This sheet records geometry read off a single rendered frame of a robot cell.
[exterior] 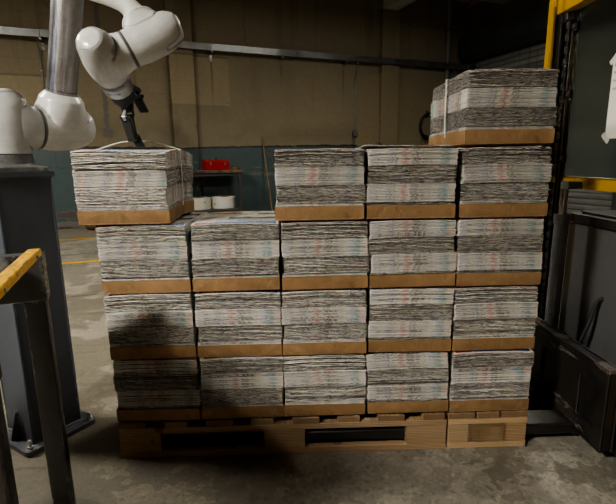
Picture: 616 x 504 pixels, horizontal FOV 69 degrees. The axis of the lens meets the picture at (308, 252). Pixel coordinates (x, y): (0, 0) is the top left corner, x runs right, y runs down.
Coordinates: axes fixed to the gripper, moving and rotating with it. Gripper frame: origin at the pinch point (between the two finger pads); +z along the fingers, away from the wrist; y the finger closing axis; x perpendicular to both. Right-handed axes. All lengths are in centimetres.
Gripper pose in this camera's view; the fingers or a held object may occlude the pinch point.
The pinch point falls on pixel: (141, 126)
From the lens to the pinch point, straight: 171.2
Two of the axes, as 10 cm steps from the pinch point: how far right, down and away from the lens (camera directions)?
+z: -0.2, 3.0, 9.5
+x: 10.0, -0.1, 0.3
